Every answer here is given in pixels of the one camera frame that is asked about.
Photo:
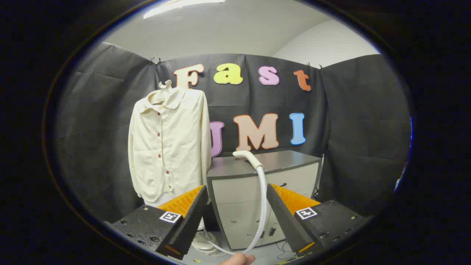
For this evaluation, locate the grey and white cabinet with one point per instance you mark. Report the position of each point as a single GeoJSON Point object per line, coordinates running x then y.
{"type": "Point", "coordinates": [235, 198]}

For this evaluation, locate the cream button-up shirt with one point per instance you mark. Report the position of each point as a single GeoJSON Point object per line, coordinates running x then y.
{"type": "Point", "coordinates": [176, 140]}

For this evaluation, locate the white clothes hanger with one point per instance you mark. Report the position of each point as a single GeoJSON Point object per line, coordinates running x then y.
{"type": "Point", "coordinates": [166, 85]}

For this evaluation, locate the white steamer base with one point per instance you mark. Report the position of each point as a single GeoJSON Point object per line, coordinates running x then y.
{"type": "Point", "coordinates": [202, 243]}

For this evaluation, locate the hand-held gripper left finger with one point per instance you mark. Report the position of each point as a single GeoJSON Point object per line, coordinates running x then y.
{"type": "Point", "coordinates": [187, 228]}

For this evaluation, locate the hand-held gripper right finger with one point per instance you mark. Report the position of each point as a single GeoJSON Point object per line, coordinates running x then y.
{"type": "Point", "coordinates": [285, 221]}

